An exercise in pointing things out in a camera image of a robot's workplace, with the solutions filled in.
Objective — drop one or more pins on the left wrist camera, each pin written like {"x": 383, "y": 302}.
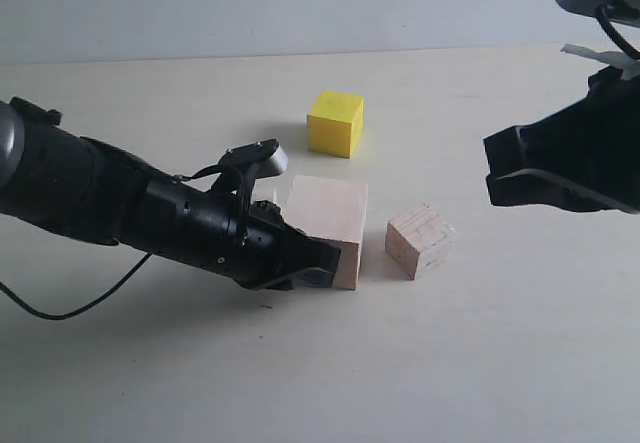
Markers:
{"x": 259, "y": 160}

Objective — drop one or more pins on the yellow cube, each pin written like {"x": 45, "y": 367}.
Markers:
{"x": 335, "y": 123}

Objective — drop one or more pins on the medium wooden cube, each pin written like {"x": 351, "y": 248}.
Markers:
{"x": 418, "y": 239}

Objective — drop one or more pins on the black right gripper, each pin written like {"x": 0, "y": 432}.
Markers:
{"x": 582, "y": 159}

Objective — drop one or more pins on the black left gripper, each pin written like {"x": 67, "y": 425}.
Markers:
{"x": 221, "y": 231}

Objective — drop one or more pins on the large wooden cube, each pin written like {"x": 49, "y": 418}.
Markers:
{"x": 333, "y": 211}

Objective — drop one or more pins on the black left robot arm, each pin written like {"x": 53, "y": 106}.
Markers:
{"x": 90, "y": 191}

